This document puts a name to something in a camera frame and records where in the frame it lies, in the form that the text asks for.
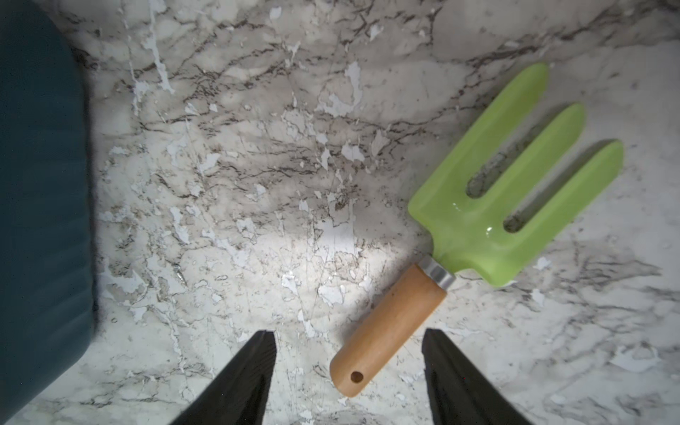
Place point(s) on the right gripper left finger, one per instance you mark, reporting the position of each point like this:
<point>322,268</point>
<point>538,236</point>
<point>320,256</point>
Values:
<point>238,395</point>

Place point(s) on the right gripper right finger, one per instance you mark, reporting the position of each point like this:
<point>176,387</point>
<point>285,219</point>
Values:
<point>458,391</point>

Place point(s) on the green fork wooden handle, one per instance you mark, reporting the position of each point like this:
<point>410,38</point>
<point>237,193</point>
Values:
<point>469,232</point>

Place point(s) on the teal plastic storage box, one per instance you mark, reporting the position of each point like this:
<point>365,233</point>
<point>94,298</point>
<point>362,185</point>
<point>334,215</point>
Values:
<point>47,295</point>

